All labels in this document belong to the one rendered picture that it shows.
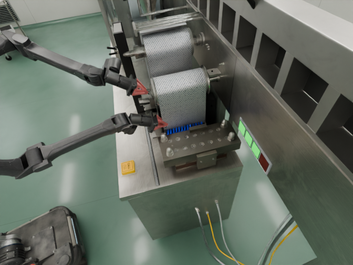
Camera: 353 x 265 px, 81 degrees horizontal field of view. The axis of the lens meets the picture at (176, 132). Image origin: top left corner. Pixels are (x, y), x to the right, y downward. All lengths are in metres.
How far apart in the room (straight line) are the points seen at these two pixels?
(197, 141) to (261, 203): 1.18
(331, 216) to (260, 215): 1.41
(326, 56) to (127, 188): 0.95
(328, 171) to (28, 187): 2.58
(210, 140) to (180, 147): 0.16
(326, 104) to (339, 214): 0.26
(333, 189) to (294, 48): 0.34
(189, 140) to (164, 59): 0.44
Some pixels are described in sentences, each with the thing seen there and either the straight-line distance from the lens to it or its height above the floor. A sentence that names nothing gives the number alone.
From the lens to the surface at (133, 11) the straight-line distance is 1.89.
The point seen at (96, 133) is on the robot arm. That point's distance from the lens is 0.98.
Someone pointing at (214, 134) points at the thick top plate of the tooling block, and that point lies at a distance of 1.09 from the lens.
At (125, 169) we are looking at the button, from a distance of 1.16.
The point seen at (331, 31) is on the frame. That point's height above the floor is 1.65.
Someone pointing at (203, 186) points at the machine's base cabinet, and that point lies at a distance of 1.21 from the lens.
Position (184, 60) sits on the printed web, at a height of 1.27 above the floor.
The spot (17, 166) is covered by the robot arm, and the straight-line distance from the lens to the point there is 1.05.
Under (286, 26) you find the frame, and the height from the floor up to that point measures 1.63.
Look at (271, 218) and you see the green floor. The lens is 2.06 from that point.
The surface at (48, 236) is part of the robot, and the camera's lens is 1.99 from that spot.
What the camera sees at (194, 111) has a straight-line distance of 1.09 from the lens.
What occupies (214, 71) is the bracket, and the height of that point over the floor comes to 1.29.
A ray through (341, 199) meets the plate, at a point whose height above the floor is 1.38.
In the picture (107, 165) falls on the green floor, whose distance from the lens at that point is 2.40.
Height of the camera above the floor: 1.86
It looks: 48 degrees down
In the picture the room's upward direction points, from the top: 8 degrees counter-clockwise
